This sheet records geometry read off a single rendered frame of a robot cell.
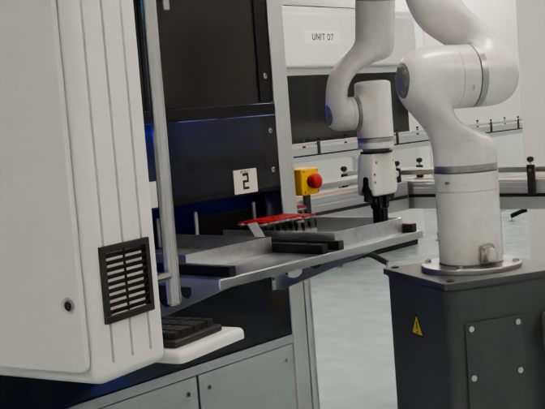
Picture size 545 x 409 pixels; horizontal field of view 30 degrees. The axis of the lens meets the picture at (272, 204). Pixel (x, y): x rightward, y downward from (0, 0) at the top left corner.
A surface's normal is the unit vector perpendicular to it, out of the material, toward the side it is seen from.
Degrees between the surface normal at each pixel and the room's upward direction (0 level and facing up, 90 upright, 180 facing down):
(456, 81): 96
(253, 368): 90
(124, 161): 90
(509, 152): 90
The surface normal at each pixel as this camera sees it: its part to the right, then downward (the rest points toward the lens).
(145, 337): 0.85, -0.02
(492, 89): 0.29, 0.54
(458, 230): -0.53, 0.11
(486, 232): 0.29, 0.06
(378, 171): 0.67, 0.02
